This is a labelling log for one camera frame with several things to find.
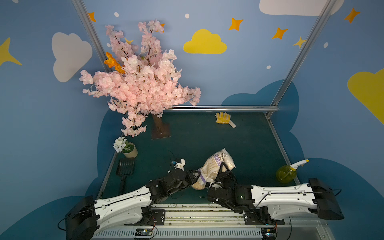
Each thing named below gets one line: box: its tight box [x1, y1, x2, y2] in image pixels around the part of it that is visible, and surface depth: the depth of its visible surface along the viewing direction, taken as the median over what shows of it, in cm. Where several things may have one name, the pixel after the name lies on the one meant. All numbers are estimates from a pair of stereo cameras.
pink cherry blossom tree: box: [79, 20, 201, 139], surface depth 68 cm
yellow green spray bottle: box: [276, 159, 310, 184], surface depth 82 cm
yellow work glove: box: [215, 112, 236, 128], surface depth 118 cm
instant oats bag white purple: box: [191, 147, 236, 190], surface depth 75 cm
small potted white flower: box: [113, 136, 138, 158], surface depth 90 cm
